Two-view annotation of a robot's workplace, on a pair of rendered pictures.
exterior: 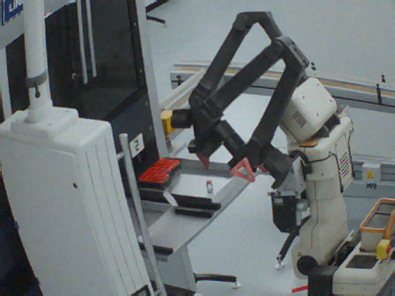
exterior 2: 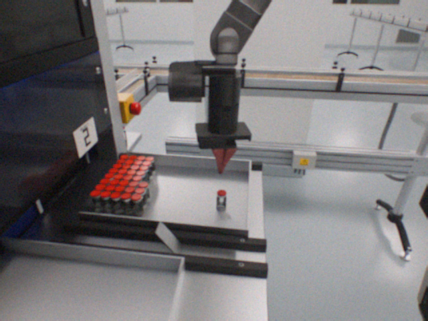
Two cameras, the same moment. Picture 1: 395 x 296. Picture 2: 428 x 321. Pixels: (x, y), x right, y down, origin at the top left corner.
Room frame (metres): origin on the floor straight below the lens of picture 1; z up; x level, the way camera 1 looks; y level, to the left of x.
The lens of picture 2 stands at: (2.98, 0.22, 1.30)
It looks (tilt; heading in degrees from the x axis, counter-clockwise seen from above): 30 degrees down; 335
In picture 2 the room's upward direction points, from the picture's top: straight up
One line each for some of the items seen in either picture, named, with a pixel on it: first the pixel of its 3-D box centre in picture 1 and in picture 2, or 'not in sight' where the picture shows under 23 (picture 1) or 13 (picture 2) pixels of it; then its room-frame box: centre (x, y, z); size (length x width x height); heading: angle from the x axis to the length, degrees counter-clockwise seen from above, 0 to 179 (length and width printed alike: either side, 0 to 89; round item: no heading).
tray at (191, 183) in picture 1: (188, 181); (176, 188); (3.51, 0.05, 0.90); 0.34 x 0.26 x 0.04; 56
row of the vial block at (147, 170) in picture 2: (167, 176); (140, 183); (3.56, 0.12, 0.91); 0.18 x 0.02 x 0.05; 146
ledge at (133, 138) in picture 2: (163, 149); (115, 142); (3.88, 0.13, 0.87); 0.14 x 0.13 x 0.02; 57
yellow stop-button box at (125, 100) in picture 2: (165, 122); (120, 108); (3.84, 0.10, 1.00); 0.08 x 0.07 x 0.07; 57
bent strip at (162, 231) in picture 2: (183, 202); (196, 243); (3.33, 0.08, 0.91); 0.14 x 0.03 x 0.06; 56
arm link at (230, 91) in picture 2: (198, 121); (221, 87); (3.43, -0.02, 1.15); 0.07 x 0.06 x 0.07; 64
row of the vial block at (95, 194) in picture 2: (152, 174); (113, 180); (3.60, 0.18, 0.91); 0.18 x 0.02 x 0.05; 146
